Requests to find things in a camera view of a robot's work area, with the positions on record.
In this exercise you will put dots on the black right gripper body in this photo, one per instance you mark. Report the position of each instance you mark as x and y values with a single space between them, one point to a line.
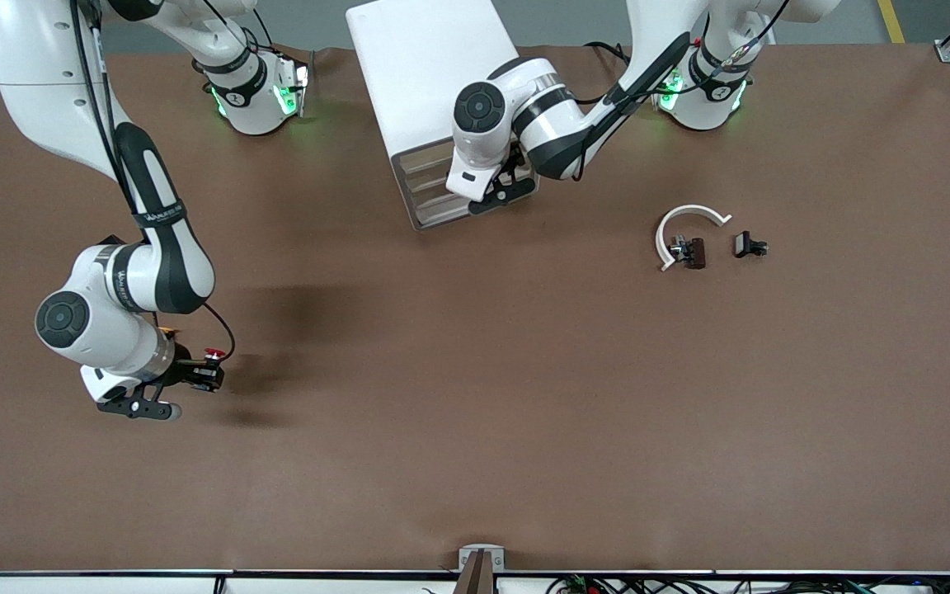
187 368

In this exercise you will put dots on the red push button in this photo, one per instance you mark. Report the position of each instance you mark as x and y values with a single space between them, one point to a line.
215 355

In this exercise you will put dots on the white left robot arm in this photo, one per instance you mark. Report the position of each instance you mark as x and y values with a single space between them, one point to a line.
549 115

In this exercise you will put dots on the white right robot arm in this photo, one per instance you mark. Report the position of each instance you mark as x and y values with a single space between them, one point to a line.
46 99

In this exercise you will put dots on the brown black small connector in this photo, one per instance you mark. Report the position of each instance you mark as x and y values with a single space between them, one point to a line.
693 252

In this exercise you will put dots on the black small clip part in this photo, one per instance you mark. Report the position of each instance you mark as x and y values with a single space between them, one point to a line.
744 244

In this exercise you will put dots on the white table edge rail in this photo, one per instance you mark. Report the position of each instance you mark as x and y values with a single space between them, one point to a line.
87 583

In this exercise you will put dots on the grey metal table bracket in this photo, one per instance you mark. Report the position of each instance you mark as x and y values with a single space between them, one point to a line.
482 551

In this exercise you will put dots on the brown mounting post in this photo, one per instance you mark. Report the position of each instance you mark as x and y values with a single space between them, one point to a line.
476 577

